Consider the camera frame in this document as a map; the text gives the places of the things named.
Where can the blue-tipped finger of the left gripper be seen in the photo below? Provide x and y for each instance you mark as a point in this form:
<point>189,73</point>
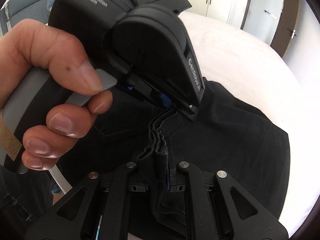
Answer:
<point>165,99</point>

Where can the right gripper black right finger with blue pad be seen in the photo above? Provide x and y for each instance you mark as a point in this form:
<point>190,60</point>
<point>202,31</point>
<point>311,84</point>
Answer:
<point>218,207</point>

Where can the person's left hand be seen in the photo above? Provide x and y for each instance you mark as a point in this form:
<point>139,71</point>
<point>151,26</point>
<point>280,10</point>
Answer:
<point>32,43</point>

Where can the dark brown door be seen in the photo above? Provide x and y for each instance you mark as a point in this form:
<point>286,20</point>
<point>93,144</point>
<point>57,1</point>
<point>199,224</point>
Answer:
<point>272,21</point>

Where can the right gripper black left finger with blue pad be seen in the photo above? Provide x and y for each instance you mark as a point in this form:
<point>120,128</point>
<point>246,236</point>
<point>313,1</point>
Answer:
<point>96,209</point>

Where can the black denim pants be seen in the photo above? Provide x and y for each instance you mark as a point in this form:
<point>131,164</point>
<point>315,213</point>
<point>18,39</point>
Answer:
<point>225,134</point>

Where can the white bed mattress sheet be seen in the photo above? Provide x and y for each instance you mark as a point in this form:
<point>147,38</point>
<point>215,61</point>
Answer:
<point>253,72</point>

